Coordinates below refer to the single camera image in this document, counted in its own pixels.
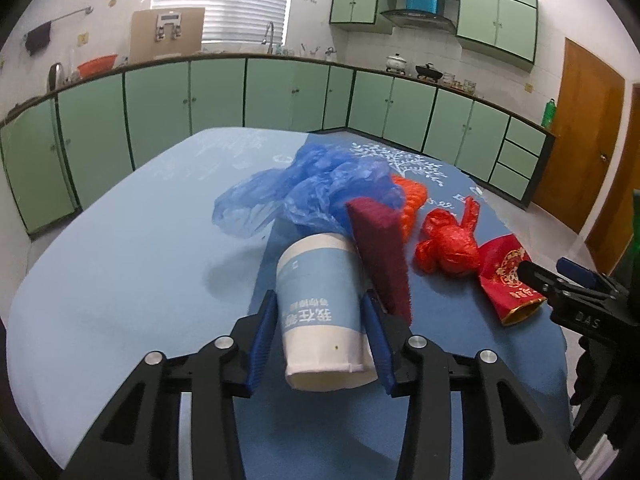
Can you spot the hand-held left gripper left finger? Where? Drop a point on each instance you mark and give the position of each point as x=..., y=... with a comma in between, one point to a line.
x=260, y=345

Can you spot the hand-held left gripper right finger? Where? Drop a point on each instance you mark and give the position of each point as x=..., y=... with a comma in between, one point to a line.
x=377, y=347

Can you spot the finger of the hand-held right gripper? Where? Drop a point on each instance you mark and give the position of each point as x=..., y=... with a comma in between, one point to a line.
x=542, y=280
x=577, y=270

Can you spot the red gold fabric pouch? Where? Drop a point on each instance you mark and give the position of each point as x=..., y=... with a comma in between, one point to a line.
x=505, y=280

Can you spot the blue white paper cup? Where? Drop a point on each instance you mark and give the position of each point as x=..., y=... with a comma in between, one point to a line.
x=320, y=305

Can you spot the red plastic bag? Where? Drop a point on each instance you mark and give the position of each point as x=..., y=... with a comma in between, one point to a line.
x=450, y=245

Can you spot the maroon scouring pad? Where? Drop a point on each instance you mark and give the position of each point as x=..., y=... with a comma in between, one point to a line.
x=380, y=245

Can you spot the wooden door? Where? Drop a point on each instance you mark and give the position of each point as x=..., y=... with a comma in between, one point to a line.
x=575, y=135

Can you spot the orange mesh scrubber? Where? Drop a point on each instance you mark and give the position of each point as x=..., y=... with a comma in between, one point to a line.
x=412, y=200

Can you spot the green bottle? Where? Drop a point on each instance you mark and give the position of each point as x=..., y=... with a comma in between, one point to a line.
x=549, y=115

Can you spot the blue plastic bag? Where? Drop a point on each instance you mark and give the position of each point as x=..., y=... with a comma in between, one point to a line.
x=310, y=180

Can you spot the glass jars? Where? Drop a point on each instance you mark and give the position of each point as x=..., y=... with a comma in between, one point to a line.
x=458, y=81

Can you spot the black wok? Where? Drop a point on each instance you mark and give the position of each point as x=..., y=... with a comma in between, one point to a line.
x=428, y=71

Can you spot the green base cabinets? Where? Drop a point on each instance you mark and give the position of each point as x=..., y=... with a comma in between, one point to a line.
x=215, y=95

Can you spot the white cooking pot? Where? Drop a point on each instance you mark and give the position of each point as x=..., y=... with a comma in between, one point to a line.
x=396, y=62

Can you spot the black range hood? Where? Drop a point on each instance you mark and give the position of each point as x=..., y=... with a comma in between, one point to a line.
x=417, y=20

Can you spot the blue box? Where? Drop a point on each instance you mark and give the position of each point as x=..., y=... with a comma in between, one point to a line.
x=423, y=0

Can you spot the steel kitchen faucet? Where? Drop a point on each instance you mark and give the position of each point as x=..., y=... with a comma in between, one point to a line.
x=270, y=35

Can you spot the red plastic basin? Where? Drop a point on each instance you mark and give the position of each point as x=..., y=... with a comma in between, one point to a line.
x=97, y=66

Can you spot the cardboard box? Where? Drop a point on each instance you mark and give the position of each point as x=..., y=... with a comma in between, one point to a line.
x=167, y=35

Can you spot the steel kettle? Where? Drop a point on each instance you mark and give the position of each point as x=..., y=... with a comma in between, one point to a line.
x=56, y=77

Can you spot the white window blind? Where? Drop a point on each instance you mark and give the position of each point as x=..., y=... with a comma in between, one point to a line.
x=225, y=5

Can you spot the dark hanging towel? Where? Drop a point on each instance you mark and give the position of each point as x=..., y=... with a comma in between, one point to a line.
x=38, y=39

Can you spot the green wall cabinets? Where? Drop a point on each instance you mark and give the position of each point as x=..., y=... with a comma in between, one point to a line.
x=500, y=15

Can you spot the wall towel rail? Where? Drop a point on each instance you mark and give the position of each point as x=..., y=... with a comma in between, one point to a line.
x=65, y=16

